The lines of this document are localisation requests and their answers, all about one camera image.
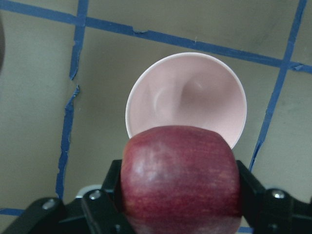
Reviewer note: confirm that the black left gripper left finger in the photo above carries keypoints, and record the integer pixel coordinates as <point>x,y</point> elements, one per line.
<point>96,211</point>

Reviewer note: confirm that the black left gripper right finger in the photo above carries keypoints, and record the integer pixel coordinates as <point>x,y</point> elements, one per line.
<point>272,211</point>

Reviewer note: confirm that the red apple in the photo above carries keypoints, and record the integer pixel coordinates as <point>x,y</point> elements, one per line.
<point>180,180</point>

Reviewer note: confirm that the pink bowl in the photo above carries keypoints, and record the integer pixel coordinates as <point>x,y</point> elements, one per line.
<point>191,89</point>

